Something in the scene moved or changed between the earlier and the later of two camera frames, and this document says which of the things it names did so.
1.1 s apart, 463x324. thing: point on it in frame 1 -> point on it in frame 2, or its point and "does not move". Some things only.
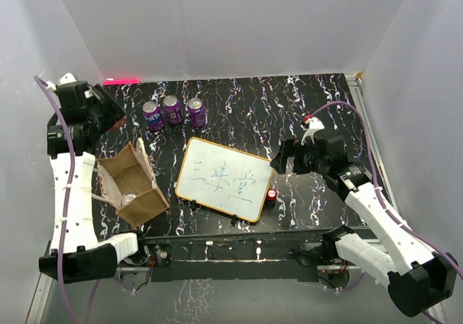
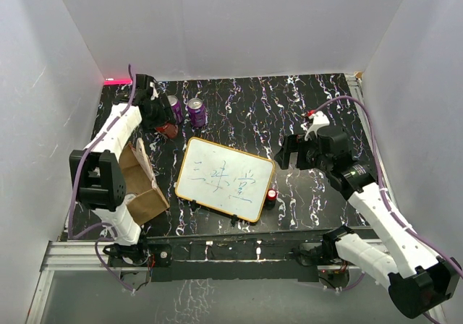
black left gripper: (113, 111) -> (166, 115)
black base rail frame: (226, 257) does not move
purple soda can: (197, 113) does not move
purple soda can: (173, 110) does not move
